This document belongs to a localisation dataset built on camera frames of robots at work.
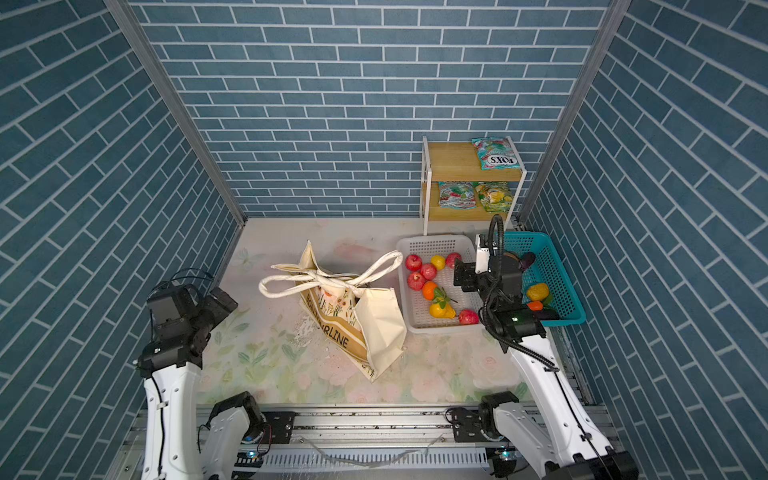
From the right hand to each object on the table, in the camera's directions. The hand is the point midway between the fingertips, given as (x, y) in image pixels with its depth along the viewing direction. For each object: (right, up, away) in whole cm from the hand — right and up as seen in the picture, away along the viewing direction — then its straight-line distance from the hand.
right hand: (472, 255), depth 77 cm
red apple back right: (-1, -2, +26) cm, 26 cm away
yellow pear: (-6, -17, +12) cm, 22 cm away
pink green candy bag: (+2, +20, +28) cm, 34 cm away
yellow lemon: (-5, -3, +25) cm, 26 cm away
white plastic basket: (-13, -18, +17) cm, 28 cm away
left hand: (-65, -12, -2) cm, 66 cm away
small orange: (-10, -12, +18) cm, 24 cm away
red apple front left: (-13, -9, +20) cm, 25 cm away
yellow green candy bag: (+15, +19, +27) cm, 37 cm away
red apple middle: (-9, -6, +22) cm, 25 cm away
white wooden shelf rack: (-1, +28, +15) cm, 32 cm away
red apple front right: (+2, -19, +11) cm, 22 cm away
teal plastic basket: (+32, -5, +24) cm, 41 cm away
